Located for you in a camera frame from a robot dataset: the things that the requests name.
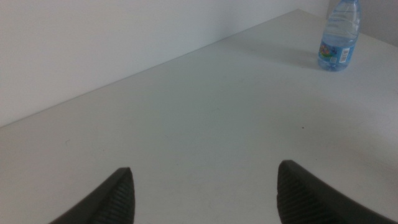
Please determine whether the clear water bottle blue cap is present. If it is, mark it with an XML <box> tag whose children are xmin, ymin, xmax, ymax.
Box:
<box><xmin>317</xmin><ymin>0</ymin><xmax>363</xmax><ymax>73</ymax></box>

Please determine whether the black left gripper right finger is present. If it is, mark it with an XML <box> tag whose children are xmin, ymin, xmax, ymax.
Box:
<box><xmin>276</xmin><ymin>159</ymin><xmax>398</xmax><ymax>224</ymax></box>

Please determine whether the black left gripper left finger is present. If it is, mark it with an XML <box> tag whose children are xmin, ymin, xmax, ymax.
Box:
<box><xmin>48</xmin><ymin>167</ymin><xmax>136</xmax><ymax>224</ymax></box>

